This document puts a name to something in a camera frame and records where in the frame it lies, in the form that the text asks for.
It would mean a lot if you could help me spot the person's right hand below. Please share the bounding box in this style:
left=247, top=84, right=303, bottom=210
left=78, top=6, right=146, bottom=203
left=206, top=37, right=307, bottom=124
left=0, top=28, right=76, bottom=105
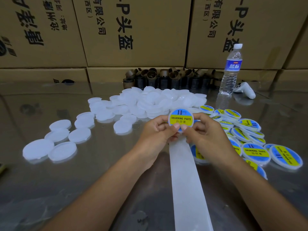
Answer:
left=182, top=112, right=240, bottom=167

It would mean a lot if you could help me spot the person's left hand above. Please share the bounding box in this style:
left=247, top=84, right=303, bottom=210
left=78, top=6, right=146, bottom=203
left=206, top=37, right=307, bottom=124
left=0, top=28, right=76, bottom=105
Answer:
left=134, top=115, right=182, bottom=167

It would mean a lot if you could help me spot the person's right forearm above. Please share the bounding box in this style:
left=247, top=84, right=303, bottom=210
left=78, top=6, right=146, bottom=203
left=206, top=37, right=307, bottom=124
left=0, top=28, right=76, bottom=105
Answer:
left=222, top=154, right=308, bottom=231

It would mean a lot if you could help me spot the clear plastic water bottle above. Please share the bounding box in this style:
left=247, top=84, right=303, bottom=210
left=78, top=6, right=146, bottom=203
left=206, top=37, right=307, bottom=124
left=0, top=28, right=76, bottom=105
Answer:
left=219, top=44, right=244, bottom=97

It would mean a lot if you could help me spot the sticker roll with backing strip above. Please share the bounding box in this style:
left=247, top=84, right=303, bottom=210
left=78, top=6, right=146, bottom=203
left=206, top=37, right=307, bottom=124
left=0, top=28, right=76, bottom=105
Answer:
left=168, top=137, right=214, bottom=231

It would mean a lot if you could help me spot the pile of white plastic lids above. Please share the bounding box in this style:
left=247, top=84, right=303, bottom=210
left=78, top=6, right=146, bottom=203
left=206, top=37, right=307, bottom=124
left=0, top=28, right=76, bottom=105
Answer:
left=22, top=86, right=208, bottom=164

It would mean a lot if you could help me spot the row of dark cardboard tubes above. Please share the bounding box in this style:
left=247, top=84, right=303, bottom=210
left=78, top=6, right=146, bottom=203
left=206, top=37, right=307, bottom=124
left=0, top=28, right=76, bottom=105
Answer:
left=123, top=68, right=222, bottom=90

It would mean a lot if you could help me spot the person's left forearm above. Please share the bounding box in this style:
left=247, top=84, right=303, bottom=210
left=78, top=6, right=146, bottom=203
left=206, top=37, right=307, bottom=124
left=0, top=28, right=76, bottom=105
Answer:
left=41, top=150, right=149, bottom=231

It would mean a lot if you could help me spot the stack of brown cardboard boxes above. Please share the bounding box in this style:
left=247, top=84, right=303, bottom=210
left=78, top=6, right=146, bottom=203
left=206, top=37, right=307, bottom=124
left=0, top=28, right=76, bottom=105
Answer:
left=0, top=0, right=308, bottom=85

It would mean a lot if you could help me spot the white handheld controller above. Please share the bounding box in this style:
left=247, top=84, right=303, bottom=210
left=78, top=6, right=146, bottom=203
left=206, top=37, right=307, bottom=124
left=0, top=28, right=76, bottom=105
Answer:
left=234, top=81, right=257, bottom=99

